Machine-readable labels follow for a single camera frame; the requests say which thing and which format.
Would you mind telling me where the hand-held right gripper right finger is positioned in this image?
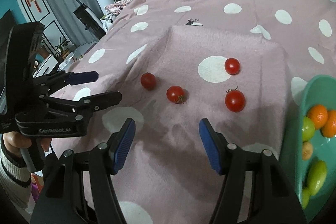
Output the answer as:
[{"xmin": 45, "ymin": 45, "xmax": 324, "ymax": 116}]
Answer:
[{"xmin": 199, "ymin": 118, "xmax": 306, "ymax": 224}]

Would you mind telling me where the black television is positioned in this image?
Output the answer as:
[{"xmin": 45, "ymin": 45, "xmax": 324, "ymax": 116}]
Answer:
[{"xmin": 0, "ymin": 10, "xmax": 16, "ymax": 56}]

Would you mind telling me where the green plastic bowl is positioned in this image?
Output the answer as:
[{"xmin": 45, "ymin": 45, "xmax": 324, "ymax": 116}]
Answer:
[{"xmin": 293, "ymin": 74, "xmax": 336, "ymax": 216}]

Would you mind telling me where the potted plant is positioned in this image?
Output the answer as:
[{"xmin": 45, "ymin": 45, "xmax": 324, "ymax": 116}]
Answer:
[{"xmin": 54, "ymin": 36, "xmax": 71, "ymax": 59}]

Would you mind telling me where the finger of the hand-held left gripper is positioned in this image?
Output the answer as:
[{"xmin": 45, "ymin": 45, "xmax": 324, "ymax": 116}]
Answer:
[
  {"xmin": 33, "ymin": 70, "xmax": 100, "ymax": 94},
  {"xmin": 39, "ymin": 91, "xmax": 123, "ymax": 120}
]

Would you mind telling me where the small yellow loquat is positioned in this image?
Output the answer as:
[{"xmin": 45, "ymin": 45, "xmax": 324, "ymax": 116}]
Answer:
[{"xmin": 302, "ymin": 141, "xmax": 314, "ymax": 160}]

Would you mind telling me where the red cherry tomato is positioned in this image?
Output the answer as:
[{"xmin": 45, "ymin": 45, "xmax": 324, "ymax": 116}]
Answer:
[
  {"xmin": 225, "ymin": 88, "xmax": 246, "ymax": 113},
  {"xmin": 140, "ymin": 72, "xmax": 156, "ymax": 90},
  {"xmin": 166, "ymin": 85, "xmax": 186, "ymax": 104},
  {"xmin": 224, "ymin": 58, "xmax": 240, "ymax": 75}
]

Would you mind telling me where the white cabinet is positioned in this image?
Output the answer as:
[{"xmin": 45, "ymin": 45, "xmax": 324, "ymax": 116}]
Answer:
[{"xmin": 33, "ymin": 52, "xmax": 59, "ymax": 76}]

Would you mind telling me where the person's left forearm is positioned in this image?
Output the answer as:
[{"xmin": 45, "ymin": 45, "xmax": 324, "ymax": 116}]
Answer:
[{"xmin": 0, "ymin": 139, "xmax": 32, "ymax": 211}]

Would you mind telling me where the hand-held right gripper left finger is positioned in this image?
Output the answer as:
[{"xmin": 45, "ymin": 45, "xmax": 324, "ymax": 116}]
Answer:
[{"xmin": 30, "ymin": 118, "xmax": 136, "ymax": 224}]

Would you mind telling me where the orange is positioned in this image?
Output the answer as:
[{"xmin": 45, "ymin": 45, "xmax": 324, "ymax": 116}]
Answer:
[
  {"xmin": 307, "ymin": 105, "xmax": 329, "ymax": 130},
  {"xmin": 322, "ymin": 109, "xmax": 336, "ymax": 138}
]

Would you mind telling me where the black upright vacuum cleaner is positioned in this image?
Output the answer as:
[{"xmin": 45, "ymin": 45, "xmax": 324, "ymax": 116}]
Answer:
[{"xmin": 52, "ymin": 0, "xmax": 106, "ymax": 41}]

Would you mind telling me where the pink polka-dot blanket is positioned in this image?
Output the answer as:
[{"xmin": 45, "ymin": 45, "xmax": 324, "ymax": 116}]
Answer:
[{"xmin": 50, "ymin": 0, "xmax": 336, "ymax": 224}]

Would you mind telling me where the person's left hand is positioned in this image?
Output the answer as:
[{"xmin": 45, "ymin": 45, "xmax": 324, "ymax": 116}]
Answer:
[{"xmin": 1, "ymin": 133, "xmax": 51, "ymax": 156}]

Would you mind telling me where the pile of pink clothes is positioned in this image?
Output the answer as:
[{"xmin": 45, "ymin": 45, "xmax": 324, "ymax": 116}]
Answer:
[{"xmin": 101, "ymin": 0, "xmax": 133, "ymax": 30}]

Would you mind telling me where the green jujube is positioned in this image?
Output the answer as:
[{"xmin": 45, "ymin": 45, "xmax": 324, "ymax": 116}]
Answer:
[
  {"xmin": 307, "ymin": 160, "xmax": 328, "ymax": 196},
  {"xmin": 301, "ymin": 186, "xmax": 311, "ymax": 210},
  {"xmin": 302, "ymin": 116, "xmax": 316, "ymax": 142}
]

